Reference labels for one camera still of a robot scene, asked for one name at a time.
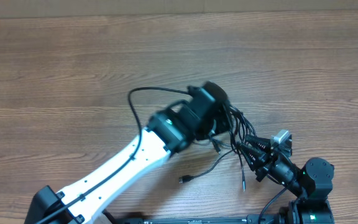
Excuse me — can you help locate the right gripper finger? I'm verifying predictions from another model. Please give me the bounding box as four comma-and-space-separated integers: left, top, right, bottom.
246, 135, 272, 152
237, 142, 268, 171

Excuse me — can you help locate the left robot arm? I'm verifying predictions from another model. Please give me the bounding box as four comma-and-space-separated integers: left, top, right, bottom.
25, 82, 232, 223

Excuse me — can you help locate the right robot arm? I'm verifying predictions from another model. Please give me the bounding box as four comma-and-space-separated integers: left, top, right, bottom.
236, 129, 334, 224

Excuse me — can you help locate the black USB-A cable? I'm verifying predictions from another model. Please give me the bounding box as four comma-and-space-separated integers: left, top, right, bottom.
178, 107, 245, 184

